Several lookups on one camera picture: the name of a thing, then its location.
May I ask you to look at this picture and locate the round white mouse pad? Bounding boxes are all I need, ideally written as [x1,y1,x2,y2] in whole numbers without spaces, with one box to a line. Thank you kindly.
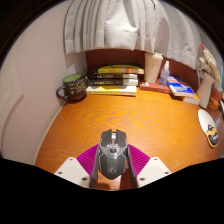
[197,109,220,148]

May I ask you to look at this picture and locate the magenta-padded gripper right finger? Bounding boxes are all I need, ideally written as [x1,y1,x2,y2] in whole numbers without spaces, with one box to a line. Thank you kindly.
[126,143,173,190]

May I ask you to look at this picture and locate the black paperback book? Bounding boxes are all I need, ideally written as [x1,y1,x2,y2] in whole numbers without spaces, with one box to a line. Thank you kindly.
[87,71,139,81]
[87,78,139,88]

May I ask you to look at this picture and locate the yellow and white book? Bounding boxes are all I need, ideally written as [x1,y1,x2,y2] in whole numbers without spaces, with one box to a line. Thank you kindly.
[85,85,138,97]

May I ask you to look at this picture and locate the yellow and black book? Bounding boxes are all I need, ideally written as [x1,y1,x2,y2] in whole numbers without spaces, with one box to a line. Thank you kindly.
[97,64,145,76]

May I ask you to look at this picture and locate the dark grey computer mouse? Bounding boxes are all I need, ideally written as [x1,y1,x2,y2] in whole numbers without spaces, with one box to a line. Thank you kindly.
[96,129,131,181]

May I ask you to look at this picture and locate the blue book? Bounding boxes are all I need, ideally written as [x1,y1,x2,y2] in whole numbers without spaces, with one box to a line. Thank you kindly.
[166,75,196,98]

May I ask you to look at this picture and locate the clear spray bottle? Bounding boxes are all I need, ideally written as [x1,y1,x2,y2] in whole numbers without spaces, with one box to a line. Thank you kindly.
[158,60,171,88]

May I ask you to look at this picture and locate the white curtain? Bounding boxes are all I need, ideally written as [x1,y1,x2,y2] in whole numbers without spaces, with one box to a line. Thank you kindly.
[63,0,214,69]

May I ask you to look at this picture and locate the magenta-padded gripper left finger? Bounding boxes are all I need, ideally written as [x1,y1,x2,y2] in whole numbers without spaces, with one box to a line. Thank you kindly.
[54,143,101,190]

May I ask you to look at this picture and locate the red book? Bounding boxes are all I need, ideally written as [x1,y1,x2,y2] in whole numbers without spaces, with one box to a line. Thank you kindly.
[139,80,172,94]

